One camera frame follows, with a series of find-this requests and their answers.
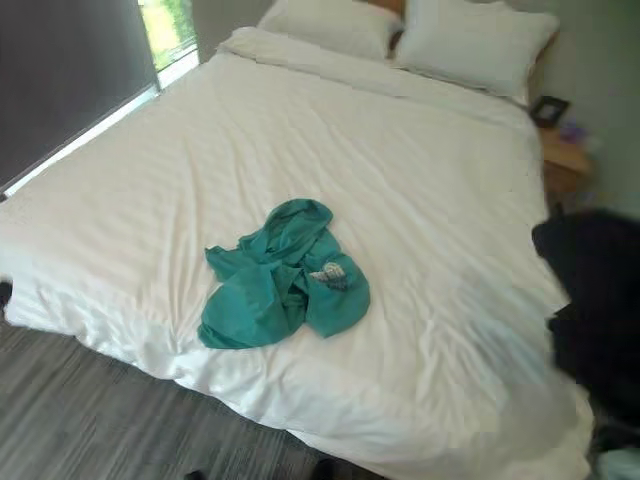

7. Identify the black laundry basket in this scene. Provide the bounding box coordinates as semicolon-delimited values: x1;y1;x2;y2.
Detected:
531;207;640;415

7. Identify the patterned fabric piece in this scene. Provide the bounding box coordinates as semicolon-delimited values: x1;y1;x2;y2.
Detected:
308;263;348;293

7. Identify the white duvet cover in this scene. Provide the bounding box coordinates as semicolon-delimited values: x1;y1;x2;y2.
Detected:
0;26;598;480

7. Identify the green crumpled garment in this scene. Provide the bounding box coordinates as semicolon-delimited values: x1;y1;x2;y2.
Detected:
196;197;372;351

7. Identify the white pillow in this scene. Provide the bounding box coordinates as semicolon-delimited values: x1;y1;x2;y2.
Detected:
256;0;404;61
390;0;560;99

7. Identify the window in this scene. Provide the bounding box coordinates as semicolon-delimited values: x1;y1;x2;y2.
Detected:
137;0;200;93

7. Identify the wooden nightstand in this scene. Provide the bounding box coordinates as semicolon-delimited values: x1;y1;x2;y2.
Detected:
539;127;595;195

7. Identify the dark grey roller blind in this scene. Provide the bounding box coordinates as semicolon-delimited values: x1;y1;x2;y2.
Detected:
0;0;162;190

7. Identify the black picture frame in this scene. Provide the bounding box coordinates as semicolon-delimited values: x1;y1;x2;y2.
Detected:
529;95;572;128

